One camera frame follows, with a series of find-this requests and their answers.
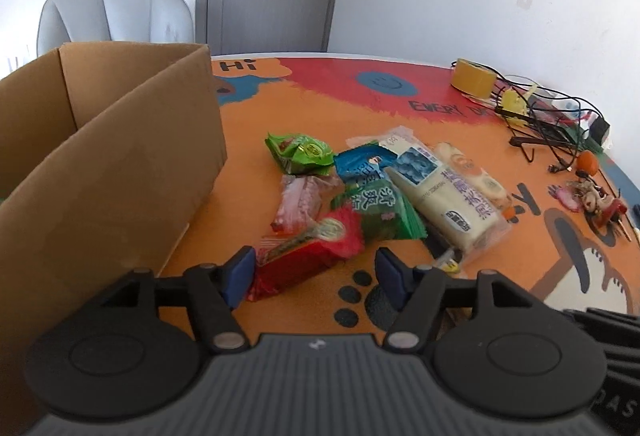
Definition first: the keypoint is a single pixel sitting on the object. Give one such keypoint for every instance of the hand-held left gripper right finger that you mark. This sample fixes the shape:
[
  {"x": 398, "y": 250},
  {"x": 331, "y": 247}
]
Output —
[{"x": 392, "y": 278}]

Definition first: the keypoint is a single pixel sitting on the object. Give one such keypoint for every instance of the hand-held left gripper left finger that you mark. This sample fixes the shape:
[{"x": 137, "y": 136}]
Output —
[{"x": 239, "y": 278}]

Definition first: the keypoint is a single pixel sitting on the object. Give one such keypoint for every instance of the red snack packet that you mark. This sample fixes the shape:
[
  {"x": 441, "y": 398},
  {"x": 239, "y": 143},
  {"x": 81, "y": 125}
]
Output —
[{"x": 300, "y": 261}]

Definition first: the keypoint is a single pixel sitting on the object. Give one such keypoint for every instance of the blue plum snack packet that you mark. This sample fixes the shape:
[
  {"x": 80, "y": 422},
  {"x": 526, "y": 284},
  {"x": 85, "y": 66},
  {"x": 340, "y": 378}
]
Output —
[{"x": 357, "y": 166}]

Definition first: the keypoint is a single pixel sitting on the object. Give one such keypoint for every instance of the brown cardboard box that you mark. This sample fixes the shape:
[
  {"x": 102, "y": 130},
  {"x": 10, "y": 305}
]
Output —
[{"x": 100, "y": 196}]

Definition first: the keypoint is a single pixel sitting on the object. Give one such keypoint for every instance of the dark green snack packet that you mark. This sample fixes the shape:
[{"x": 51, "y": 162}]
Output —
[{"x": 385, "y": 211}]

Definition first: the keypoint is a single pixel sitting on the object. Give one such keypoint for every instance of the white blueberry bread packet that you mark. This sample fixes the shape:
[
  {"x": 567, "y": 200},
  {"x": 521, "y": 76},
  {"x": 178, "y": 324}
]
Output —
[{"x": 450, "y": 206}]

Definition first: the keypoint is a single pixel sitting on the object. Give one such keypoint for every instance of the pink transparent snack packet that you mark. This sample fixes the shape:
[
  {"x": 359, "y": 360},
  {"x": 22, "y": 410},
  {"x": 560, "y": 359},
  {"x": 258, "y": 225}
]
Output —
[{"x": 300, "y": 201}]

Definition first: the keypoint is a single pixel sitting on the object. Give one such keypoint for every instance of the round biscuit packet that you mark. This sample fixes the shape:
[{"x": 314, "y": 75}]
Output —
[{"x": 480, "y": 176}]

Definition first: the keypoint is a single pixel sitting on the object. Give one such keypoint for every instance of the colourful cartoon table mat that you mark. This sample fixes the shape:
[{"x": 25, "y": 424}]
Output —
[{"x": 350, "y": 116}]

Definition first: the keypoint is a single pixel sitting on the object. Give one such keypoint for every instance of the small orange ball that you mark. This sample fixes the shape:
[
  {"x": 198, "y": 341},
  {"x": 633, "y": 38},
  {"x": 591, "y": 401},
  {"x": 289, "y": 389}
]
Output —
[{"x": 588, "y": 162}]

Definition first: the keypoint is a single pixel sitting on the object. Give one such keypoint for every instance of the black folding stand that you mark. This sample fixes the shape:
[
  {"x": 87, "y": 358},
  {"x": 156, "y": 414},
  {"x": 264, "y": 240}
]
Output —
[{"x": 545, "y": 142}]

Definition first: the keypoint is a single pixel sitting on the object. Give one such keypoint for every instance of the yellow crumpled packet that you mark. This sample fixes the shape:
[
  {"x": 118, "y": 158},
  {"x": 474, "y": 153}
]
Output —
[{"x": 515, "y": 103}]

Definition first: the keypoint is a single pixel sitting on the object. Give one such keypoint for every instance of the yellow tape roll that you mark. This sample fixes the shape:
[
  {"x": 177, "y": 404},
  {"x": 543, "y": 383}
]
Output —
[{"x": 472, "y": 78}]

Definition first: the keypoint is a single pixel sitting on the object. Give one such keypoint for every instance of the black power adapter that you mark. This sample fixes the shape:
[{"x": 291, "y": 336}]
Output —
[{"x": 600, "y": 131}]

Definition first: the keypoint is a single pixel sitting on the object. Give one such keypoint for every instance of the grey upholstered chair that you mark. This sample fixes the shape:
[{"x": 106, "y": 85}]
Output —
[{"x": 120, "y": 11}]

